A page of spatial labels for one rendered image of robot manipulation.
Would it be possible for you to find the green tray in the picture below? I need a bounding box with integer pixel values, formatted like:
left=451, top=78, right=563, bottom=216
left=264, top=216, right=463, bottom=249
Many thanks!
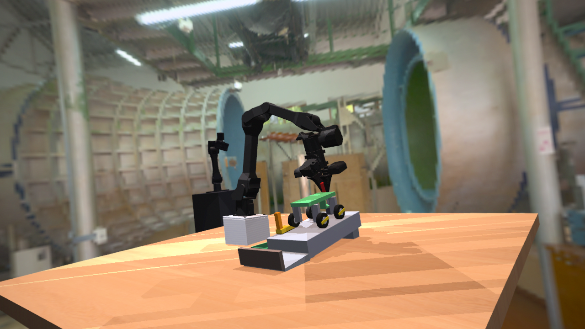
left=251, top=242, right=268, bottom=249

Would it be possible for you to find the yellow chock with orange handle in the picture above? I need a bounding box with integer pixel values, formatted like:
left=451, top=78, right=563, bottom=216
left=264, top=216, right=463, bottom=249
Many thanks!
left=274, top=212, right=295, bottom=234

